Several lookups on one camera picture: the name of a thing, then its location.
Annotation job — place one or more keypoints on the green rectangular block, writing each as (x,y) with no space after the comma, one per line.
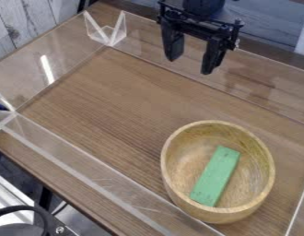
(214,177)

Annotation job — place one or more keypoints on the clear acrylic barrier wall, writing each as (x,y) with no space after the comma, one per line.
(93,99)

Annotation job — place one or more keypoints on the brown wooden bowl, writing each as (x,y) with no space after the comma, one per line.
(185,155)

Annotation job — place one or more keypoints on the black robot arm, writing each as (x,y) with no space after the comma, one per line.
(193,17)

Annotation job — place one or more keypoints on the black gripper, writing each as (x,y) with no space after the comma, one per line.
(201,19)

